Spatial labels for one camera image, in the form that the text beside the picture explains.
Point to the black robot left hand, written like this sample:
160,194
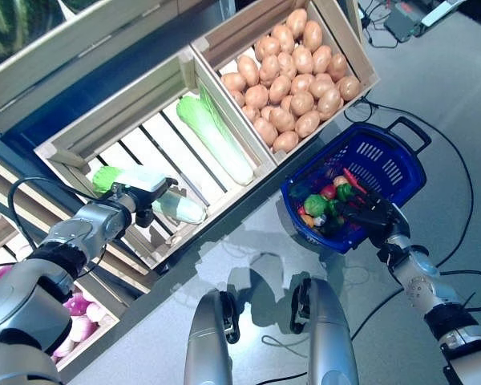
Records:
144,218

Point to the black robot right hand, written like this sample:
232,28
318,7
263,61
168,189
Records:
373,214

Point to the green white napa cabbage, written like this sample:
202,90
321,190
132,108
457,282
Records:
220,144
184,210

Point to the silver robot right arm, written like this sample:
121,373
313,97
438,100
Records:
421,280

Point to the blue plastic shopping basket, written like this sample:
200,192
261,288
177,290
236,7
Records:
336,242

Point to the green bell pepper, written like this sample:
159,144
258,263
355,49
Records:
332,206
344,191

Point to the red orange carrot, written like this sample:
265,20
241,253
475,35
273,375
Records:
354,180

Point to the dark green vegetable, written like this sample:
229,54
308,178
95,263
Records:
330,228

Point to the yellow onion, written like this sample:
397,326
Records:
340,180

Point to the red apple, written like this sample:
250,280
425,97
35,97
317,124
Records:
328,191

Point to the round green cabbage head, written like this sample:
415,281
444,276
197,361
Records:
316,204

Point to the small orange fruit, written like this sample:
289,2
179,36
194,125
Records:
308,220

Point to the small red vegetable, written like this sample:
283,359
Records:
300,210

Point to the brown potato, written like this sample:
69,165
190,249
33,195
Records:
233,81
337,66
307,123
285,141
265,130
312,35
248,69
322,58
328,101
348,88
256,96
282,37
302,59
267,46
301,103
270,68
296,18
281,119
280,89

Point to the wooden slatted crate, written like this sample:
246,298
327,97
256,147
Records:
116,108

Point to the silver robot right leg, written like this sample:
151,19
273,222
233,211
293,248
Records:
328,333

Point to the silver robot leg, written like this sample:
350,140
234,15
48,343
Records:
208,341
328,333

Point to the wooden turnip crate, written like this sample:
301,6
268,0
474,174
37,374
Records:
92,345

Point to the silver robot left leg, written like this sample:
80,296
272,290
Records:
208,341

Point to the wooden potato crate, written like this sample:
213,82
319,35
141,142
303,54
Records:
356,56

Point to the grey electronics box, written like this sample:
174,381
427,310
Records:
402,24

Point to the small green striped pumpkin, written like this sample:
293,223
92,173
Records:
78,5

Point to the large green striped pumpkin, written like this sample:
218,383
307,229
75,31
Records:
8,28

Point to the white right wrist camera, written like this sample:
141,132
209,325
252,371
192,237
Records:
401,222

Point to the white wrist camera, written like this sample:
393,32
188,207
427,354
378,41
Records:
152,182
401,222

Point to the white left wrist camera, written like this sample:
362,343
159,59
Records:
152,182

